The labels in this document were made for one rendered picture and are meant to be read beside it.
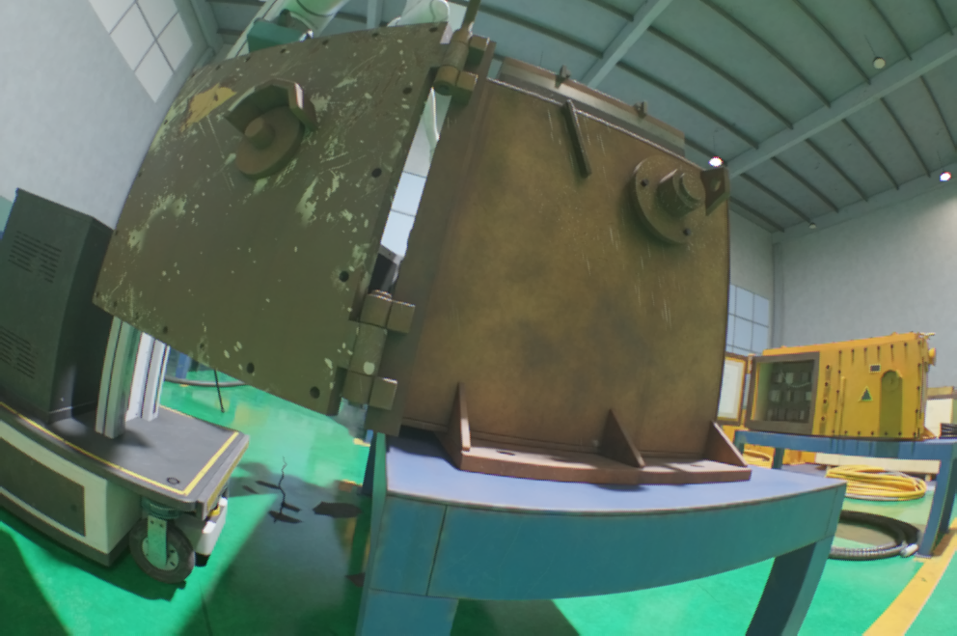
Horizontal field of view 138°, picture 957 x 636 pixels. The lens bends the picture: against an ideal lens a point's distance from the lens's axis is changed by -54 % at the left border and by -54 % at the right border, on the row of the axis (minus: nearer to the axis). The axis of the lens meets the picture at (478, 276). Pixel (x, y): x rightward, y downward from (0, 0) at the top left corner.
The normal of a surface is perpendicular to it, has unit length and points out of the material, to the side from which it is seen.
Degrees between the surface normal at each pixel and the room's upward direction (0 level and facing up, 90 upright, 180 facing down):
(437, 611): 90
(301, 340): 90
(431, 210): 90
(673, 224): 90
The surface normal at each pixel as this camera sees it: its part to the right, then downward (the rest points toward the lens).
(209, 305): -0.19, -0.29
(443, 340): 0.23, -0.20
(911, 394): -0.95, -0.26
